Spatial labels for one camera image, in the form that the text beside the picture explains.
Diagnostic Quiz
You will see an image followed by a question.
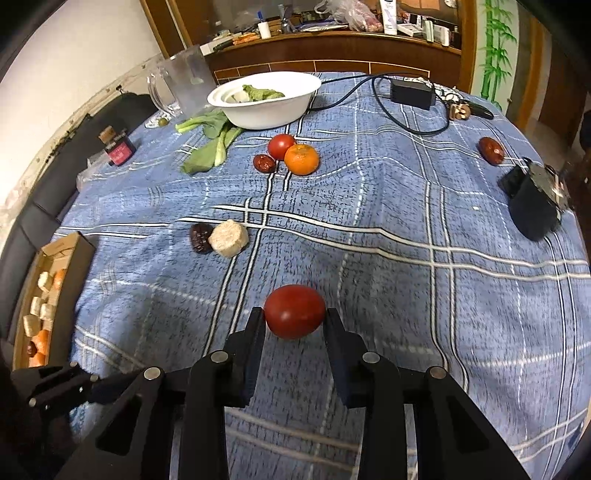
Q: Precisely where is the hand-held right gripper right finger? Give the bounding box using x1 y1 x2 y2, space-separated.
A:
323 308 532 480

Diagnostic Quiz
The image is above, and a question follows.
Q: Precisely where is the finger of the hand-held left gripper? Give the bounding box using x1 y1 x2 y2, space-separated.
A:
9 362 139 419

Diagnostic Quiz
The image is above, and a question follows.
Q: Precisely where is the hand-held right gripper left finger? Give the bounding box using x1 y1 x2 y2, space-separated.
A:
55 307 267 480

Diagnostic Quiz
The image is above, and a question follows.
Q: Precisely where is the red tomato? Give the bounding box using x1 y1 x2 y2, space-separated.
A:
264 284 326 340
268 134 297 161

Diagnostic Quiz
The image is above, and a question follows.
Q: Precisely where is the brown cardboard box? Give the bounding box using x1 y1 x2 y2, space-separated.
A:
11 232 97 372

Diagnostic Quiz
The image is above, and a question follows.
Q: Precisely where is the blue plaid tablecloth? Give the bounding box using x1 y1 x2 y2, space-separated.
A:
59 71 591 480

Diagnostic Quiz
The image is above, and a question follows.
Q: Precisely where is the dark wrinkled date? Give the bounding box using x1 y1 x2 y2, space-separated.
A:
189 223 214 254

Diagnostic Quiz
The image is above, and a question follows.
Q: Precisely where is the black sofa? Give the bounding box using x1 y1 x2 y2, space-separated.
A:
0 91 158 358

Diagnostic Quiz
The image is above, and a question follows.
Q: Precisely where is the green bok choy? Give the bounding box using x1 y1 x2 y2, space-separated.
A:
175 108 230 133
180 126 246 175

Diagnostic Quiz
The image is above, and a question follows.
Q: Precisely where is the clear plastic wrapper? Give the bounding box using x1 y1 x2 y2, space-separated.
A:
75 154 112 191

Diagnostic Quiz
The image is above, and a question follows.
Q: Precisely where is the red jar with cork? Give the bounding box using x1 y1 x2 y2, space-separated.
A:
98 126 136 167

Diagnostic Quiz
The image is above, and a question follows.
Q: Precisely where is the white bowl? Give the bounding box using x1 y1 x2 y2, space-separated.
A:
207 71 322 130

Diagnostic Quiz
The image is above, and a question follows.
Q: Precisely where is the green leaf in bowl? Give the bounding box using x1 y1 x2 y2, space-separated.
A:
242 84 286 102

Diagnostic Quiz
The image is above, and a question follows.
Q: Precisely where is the black power adapter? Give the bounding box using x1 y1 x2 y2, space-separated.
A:
390 78 436 110

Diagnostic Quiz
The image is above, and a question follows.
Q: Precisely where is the clear plastic pitcher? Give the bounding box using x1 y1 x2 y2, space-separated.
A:
147 45 218 116

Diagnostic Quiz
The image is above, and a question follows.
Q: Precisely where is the wooden counter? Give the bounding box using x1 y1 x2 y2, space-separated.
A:
203 28 464 85

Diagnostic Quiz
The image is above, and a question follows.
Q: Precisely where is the translucent plastic bag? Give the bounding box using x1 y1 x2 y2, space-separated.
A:
315 0 385 33

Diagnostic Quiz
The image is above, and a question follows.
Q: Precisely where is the white bottle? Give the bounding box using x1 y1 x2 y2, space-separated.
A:
379 0 399 36

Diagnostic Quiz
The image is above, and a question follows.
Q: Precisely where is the brown wooden door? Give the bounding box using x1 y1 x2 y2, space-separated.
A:
518 16 580 137

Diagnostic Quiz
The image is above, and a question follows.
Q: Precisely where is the black cable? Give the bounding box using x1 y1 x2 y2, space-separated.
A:
307 73 452 136

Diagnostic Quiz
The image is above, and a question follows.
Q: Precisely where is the bamboo wall painting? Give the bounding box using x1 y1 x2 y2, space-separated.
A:
477 0 519 106

